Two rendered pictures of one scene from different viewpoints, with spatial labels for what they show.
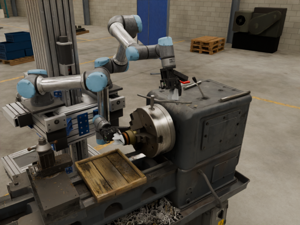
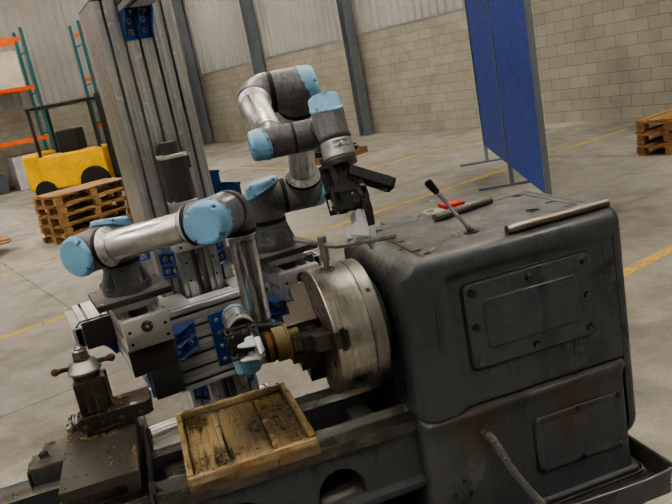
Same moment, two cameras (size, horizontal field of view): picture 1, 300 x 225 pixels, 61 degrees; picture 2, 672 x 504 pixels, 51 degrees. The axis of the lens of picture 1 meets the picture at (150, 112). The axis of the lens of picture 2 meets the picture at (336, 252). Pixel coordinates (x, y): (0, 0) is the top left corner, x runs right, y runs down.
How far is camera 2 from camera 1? 0.63 m
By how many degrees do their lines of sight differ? 21
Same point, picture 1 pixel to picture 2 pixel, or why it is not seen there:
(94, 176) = (206, 440)
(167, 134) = (361, 325)
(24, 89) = (72, 257)
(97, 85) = (207, 229)
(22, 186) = (53, 460)
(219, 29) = not seen: outside the picture
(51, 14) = (141, 101)
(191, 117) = (410, 275)
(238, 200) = not seen: outside the picture
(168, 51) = (329, 123)
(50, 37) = (142, 149)
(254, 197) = not seen: outside the picture
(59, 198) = (96, 474)
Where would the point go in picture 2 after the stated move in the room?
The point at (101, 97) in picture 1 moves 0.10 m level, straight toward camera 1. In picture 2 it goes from (239, 261) to (231, 271)
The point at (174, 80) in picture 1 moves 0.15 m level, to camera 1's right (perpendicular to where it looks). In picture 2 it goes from (350, 189) to (417, 180)
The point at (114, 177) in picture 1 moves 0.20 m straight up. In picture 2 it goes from (248, 441) to (229, 364)
